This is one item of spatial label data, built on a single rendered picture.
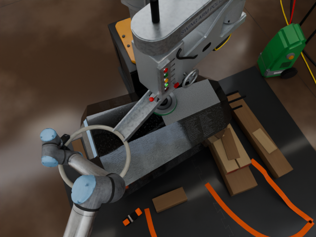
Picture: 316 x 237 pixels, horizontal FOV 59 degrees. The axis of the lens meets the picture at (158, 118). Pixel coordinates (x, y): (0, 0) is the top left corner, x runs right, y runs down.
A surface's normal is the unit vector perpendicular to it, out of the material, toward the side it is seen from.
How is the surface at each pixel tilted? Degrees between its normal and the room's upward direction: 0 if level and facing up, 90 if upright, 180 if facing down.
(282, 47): 72
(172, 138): 45
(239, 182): 0
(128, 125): 16
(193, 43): 4
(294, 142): 0
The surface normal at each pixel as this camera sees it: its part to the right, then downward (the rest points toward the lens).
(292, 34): -0.59, -0.25
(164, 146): 0.26, 0.29
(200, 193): -0.05, -0.41
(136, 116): -0.25, -0.22
